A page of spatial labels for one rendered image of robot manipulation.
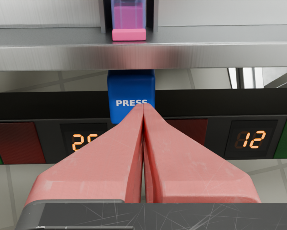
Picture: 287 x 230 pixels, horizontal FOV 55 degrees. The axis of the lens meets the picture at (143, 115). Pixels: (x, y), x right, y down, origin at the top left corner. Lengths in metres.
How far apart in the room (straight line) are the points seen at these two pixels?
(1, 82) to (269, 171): 0.87
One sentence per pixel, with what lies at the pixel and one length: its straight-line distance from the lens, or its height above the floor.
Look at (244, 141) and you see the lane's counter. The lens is 0.20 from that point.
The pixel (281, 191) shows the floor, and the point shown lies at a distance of 0.95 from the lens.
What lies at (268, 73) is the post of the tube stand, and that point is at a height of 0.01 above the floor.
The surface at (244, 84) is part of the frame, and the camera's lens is 0.58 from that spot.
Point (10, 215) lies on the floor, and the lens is 0.94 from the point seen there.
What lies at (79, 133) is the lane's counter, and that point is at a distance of 0.19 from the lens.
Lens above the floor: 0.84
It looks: 81 degrees down
